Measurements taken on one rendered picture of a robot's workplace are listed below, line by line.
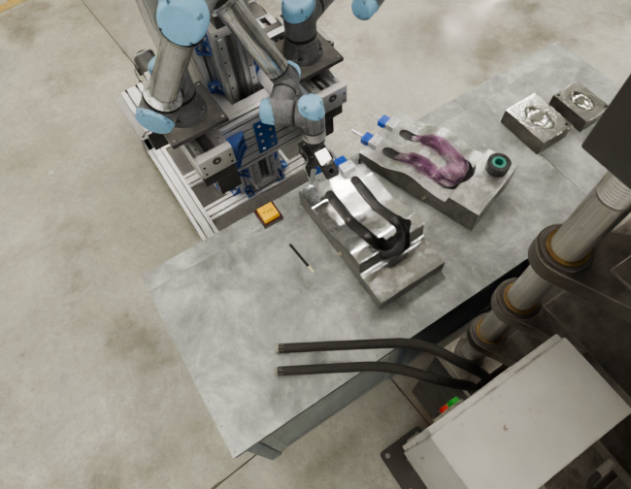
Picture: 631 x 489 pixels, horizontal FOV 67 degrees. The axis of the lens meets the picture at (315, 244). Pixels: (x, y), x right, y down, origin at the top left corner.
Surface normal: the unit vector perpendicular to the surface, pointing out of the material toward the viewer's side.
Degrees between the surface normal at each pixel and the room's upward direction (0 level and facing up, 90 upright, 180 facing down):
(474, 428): 0
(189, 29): 84
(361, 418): 0
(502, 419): 0
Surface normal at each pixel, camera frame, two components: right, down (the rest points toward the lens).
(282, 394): -0.06, -0.45
